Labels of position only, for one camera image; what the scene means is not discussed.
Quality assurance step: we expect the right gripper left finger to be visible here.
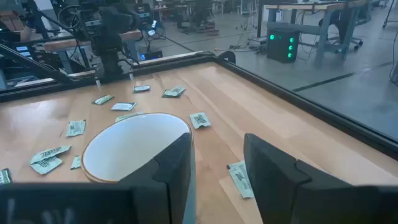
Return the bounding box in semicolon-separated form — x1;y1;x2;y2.
119;133;192;224

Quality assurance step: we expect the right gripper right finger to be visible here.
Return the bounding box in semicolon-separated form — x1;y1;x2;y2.
244;133;358;224

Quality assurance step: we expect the pale green printed sweetener packet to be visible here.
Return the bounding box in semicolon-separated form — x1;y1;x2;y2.
65;119;87;138
70;155;83;170
30;156;64;175
29;144;73;166
189;111;212;130
227;160;256;200
0;168;13;186
161;89;180;99
114;111;145;123
110;101;137;112
169;85;187;96

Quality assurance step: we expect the black computer with green lights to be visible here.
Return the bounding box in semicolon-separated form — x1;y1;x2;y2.
266;29;300;64

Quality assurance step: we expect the wooden bench on grey legs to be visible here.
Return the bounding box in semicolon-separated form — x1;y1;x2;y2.
43;29;143;75

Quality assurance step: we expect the grey workbench with wooden top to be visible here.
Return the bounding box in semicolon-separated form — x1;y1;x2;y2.
266;0;374;66

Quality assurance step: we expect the black office chair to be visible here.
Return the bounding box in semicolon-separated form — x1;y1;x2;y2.
320;9;364;50

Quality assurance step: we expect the teal mug with white handle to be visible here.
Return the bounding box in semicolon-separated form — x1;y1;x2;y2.
81;112;197;224

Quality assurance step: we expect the black aluminium table frame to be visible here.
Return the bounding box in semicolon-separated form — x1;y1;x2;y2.
0;43;398;161

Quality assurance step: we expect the black frame bracket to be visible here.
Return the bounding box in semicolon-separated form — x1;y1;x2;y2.
216;50;236;65

